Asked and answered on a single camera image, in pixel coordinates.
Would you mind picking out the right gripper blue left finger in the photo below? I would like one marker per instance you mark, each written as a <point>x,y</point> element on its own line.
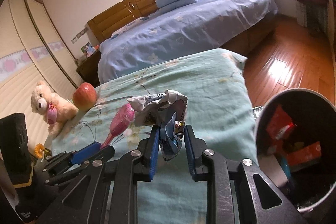
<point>147,163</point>

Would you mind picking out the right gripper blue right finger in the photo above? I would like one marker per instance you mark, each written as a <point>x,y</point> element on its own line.
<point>194,150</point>

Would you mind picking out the silver blue wrapper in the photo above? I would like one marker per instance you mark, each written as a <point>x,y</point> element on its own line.
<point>168,110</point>

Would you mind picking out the red cookie wrapper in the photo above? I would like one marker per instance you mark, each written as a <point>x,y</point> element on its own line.
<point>281,125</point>

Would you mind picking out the blue candy wrapper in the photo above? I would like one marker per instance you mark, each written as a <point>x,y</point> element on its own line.
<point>285,174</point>

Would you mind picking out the red white carton box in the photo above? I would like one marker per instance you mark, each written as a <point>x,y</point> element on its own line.
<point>304,155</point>

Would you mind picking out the round metal trash bin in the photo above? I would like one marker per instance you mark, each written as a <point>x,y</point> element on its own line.
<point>312,183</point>

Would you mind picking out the sunflower decoration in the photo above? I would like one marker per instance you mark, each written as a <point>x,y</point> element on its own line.
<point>41,152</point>

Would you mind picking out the pink candy wrapper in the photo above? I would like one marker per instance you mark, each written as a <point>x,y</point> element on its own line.
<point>120,122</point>

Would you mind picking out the black foam block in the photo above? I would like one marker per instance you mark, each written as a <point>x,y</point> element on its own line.
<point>14,150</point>

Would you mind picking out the cream teddy bear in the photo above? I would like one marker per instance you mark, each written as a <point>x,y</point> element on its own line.
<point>55,110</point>

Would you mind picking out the red apple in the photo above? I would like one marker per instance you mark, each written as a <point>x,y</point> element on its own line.
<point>85,97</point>

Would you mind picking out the dark wooden nightstand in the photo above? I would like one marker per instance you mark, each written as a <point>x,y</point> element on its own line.
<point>88,69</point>

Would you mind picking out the framed photo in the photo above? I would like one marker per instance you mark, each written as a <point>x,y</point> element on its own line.
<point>88,50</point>

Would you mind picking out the white sliding wardrobe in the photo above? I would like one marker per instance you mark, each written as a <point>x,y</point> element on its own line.
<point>32,51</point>

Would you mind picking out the blue sheeted large bed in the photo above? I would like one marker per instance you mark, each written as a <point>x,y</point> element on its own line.
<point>197,27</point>

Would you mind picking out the wooden headboard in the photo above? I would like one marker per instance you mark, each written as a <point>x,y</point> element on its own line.
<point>106,23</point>

